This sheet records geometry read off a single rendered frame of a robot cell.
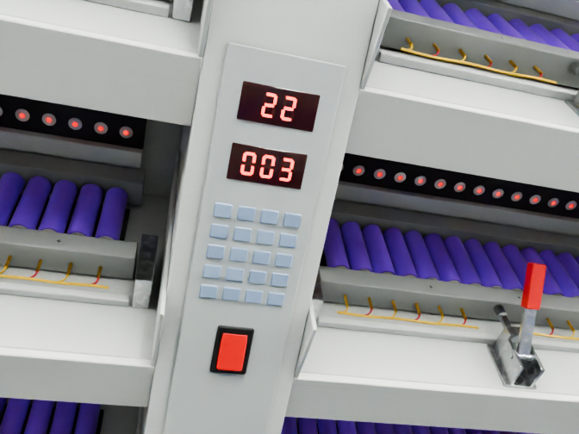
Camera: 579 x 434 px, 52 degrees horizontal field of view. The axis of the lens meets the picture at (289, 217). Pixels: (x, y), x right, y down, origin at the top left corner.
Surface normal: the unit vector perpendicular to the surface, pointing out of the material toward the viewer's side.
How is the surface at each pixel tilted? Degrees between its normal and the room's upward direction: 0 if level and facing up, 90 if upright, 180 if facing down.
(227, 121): 90
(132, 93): 110
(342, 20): 90
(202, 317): 90
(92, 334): 20
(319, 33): 90
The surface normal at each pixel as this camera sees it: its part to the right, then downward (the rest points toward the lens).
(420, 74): 0.24, -0.78
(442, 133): 0.09, 0.61
